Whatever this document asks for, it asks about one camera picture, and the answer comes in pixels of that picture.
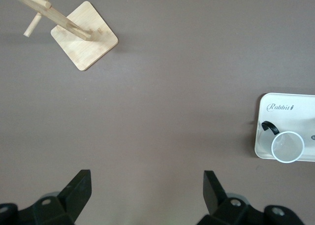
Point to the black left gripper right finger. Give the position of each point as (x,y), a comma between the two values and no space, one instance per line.
(221,207)

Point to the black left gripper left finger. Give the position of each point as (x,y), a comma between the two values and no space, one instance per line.
(71,200)

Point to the cream rabbit print tray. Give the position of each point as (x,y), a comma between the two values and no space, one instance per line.
(283,114)

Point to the brown table mat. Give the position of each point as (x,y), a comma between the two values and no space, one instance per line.
(157,111)

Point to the wooden mug stand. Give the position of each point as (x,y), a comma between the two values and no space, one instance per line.
(91,45)

